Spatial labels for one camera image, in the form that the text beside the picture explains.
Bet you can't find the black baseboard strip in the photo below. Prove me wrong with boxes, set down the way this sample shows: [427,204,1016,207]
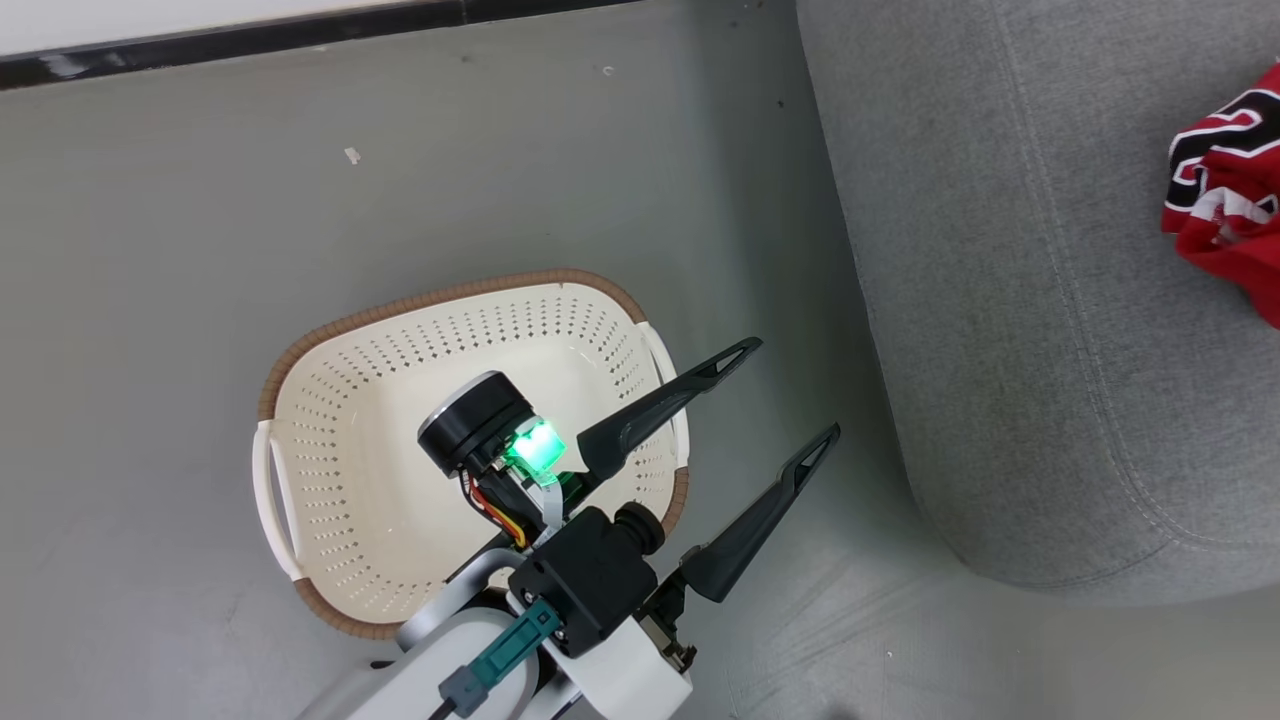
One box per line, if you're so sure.
[0,0,641,91]

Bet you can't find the grey fabric sofa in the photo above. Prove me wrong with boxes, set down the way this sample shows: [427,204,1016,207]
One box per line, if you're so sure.
[795,0,1280,606]

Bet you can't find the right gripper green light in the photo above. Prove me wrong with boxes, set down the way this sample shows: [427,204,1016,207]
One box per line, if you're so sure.
[417,337,842,603]

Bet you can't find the red yellow wire bundle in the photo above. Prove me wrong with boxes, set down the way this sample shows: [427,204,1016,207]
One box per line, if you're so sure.
[462,475,531,551]

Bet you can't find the cream perforated laundry basket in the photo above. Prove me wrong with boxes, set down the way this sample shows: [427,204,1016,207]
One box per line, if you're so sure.
[252,268,691,641]

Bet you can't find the red basketball jersey black lettering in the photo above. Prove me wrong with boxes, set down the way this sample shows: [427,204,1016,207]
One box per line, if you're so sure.
[1160,60,1280,331]

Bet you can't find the teal connector grey cable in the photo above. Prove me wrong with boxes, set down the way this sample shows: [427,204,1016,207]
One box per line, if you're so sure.
[430,598,563,720]

